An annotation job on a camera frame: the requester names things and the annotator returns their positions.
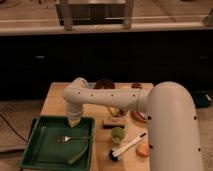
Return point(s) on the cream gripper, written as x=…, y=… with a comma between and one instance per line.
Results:
x=74, y=121

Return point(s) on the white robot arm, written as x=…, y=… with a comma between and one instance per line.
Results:
x=173, y=132

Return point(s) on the green plastic tray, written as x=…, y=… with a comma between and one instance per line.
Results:
x=43, y=153

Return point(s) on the small wooden block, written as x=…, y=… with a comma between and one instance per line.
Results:
x=110, y=122

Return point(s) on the dark brown bowl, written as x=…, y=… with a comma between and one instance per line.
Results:
x=104, y=84

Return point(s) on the small brown object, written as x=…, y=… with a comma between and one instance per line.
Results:
x=136, y=85

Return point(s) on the orange round object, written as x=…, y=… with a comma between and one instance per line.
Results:
x=142, y=150

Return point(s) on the dark teal object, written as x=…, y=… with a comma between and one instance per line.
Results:
x=203, y=100

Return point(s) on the white handled dish brush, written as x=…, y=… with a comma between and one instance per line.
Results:
x=115, y=154

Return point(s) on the metal frame stand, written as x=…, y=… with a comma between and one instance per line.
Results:
x=94, y=12

